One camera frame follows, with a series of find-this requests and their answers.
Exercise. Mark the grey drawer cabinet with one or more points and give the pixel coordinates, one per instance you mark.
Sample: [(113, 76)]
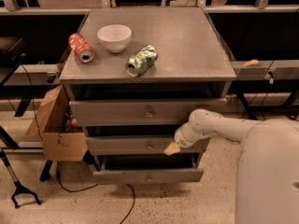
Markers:
[(191, 64)]

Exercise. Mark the white ceramic bowl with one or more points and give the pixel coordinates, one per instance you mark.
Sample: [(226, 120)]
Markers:
[(115, 37)]

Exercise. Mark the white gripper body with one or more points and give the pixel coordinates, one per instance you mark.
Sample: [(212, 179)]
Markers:
[(180, 137)]

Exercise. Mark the green soda can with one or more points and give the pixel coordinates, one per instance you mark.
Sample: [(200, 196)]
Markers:
[(141, 61)]

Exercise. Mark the orange soda can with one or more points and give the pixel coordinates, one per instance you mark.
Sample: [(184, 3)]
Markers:
[(81, 48)]

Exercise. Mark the grey drawer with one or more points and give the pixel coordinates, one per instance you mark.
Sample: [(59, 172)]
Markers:
[(128, 144), (148, 169), (140, 112)]

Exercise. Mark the grey bottom drawer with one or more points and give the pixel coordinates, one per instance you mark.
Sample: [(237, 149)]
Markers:
[(148, 169)]

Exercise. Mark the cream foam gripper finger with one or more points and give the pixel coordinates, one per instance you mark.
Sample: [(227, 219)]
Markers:
[(172, 148)]

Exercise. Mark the small cream foam piece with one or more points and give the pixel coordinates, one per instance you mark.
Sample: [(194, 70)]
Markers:
[(251, 63)]

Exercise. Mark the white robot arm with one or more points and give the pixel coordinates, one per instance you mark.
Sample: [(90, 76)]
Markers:
[(267, 175)]

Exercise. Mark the orange fruit in box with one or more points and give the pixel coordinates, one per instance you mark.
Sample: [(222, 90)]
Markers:
[(74, 123)]

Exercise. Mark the brown cardboard box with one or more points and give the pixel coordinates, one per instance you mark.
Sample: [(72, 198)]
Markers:
[(49, 127)]

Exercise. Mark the grey top drawer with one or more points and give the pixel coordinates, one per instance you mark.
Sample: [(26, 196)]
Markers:
[(140, 112)]

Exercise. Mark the black grabber tool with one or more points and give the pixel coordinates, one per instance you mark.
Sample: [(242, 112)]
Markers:
[(20, 189)]

